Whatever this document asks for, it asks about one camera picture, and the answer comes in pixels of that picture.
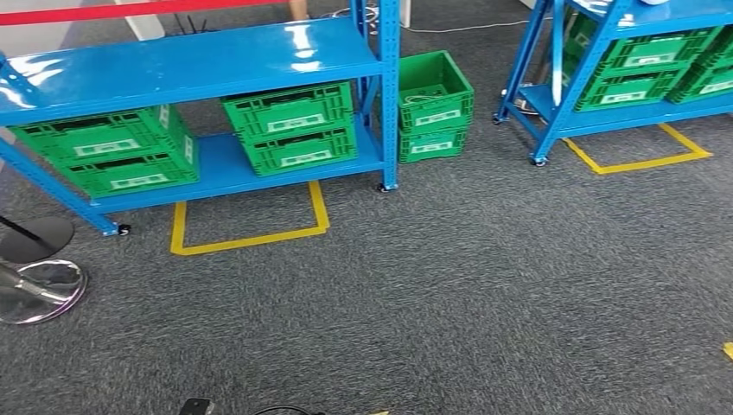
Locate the blue metal shelf rack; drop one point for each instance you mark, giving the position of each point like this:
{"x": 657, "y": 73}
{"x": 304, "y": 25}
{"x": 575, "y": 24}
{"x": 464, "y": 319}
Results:
{"x": 200, "y": 57}
{"x": 572, "y": 123}

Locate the black wifi router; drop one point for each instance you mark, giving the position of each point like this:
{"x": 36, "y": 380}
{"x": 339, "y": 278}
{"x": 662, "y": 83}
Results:
{"x": 192, "y": 26}

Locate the red barrier belt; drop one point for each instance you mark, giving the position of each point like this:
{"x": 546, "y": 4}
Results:
{"x": 143, "y": 10}

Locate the black pole stand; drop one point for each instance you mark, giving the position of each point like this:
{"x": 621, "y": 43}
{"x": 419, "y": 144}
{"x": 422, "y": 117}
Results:
{"x": 40, "y": 238}

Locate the chrome barrier stanchion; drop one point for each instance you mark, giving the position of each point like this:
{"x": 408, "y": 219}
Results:
{"x": 46, "y": 292}

